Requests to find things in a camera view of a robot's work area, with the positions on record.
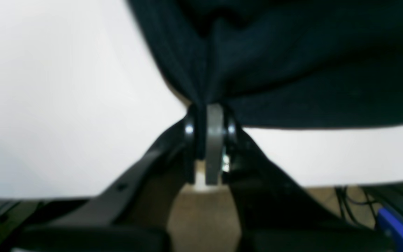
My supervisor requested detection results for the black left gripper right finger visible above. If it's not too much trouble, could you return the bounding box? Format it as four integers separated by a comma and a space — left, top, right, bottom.
206, 104, 395, 252

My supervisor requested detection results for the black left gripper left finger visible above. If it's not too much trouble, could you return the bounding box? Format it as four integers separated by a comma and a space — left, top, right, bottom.
11, 105, 199, 252

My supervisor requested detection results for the black t-shirt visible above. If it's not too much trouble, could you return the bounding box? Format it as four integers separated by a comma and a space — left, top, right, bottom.
126, 0, 403, 129

